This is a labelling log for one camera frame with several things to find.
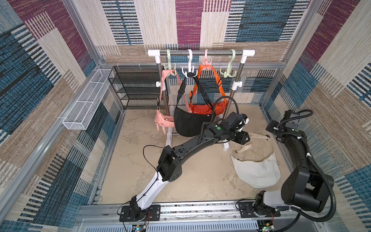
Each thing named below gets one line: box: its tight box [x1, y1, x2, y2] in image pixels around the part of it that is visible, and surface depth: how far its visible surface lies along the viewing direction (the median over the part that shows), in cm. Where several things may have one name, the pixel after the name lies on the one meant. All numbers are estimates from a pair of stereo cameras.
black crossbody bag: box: [173, 72, 215, 137], surface depth 87 cm
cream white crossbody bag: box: [230, 132, 281, 189], surface depth 91 cm
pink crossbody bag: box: [154, 69, 193, 135], surface depth 86 cm
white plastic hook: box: [181, 48, 199, 79], surface depth 69 cm
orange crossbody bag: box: [189, 64, 229, 116], surface depth 90 cm
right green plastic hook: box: [219, 49, 237, 79], surface depth 71 cm
